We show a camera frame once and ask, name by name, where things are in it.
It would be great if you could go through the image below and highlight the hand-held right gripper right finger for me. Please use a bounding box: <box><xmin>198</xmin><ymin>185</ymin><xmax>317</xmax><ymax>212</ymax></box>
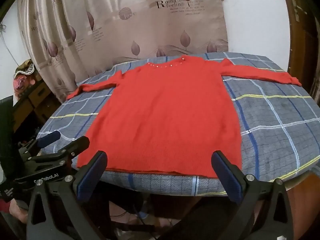
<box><xmin>211</xmin><ymin>150</ymin><xmax>295</xmax><ymax>240</ymax></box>

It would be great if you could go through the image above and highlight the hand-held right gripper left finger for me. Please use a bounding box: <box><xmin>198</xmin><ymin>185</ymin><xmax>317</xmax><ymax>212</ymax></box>
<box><xmin>26</xmin><ymin>150</ymin><xmax>108</xmax><ymax>240</ymax></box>

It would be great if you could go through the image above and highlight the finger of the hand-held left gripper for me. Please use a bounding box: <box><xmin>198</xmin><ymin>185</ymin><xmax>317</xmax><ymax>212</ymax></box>
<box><xmin>46</xmin><ymin>136</ymin><xmax>90</xmax><ymax>161</ymax></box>
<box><xmin>37</xmin><ymin>130</ymin><xmax>61</xmax><ymax>148</ymax></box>

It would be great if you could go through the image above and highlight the red knit sweater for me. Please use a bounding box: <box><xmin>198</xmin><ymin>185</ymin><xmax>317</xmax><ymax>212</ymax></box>
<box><xmin>66</xmin><ymin>55</ymin><xmax>302</xmax><ymax>179</ymax></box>

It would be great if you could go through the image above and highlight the wooden cabinet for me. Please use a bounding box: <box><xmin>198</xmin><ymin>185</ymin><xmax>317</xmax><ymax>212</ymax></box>
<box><xmin>11</xmin><ymin>79</ymin><xmax>62</xmax><ymax>133</ymax></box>

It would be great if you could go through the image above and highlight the black flat object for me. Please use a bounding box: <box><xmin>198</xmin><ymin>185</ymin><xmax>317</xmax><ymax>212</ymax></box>
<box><xmin>0</xmin><ymin>96</ymin><xmax>18</xmax><ymax>178</ymax></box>

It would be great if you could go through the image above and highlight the grey plaid blanket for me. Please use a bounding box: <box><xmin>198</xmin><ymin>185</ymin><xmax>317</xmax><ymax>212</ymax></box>
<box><xmin>36</xmin><ymin>51</ymin><xmax>320</xmax><ymax>197</ymax></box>

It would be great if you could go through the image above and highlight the beige leaf print curtain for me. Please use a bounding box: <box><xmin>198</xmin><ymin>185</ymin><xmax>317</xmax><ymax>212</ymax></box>
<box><xmin>17</xmin><ymin>0</ymin><xmax>229</xmax><ymax>103</ymax></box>

